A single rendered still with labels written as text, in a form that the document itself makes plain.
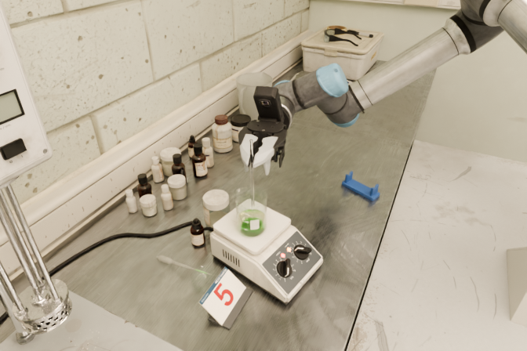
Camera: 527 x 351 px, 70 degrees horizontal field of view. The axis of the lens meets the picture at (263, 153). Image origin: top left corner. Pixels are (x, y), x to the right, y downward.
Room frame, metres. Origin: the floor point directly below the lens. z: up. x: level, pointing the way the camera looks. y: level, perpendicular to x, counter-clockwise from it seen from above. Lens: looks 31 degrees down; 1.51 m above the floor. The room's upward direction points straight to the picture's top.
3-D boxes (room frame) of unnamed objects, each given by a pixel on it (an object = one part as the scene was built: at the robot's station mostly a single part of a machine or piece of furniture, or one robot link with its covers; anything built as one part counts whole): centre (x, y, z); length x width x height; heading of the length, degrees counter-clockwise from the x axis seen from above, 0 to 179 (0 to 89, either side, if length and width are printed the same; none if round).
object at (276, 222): (0.59, 0.02, 0.98); 0.12 x 0.12 x 0.01; 51
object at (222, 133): (1.03, 0.13, 0.95); 0.06 x 0.06 x 0.11
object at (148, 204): (0.72, 0.28, 0.92); 0.04 x 0.04 x 0.04
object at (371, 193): (0.81, -0.26, 0.92); 0.10 x 0.03 x 0.04; 43
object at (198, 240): (0.62, 0.14, 0.93); 0.03 x 0.03 x 0.07
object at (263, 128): (0.70, -0.01, 1.13); 0.12 x 0.08 x 0.09; 167
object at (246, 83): (1.24, 0.04, 0.97); 0.18 x 0.13 x 0.15; 156
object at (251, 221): (0.57, 0.03, 1.03); 0.07 x 0.06 x 0.08; 56
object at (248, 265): (0.57, 0.00, 0.94); 0.22 x 0.13 x 0.08; 51
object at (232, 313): (0.46, 0.07, 0.92); 0.09 x 0.06 x 0.04; 154
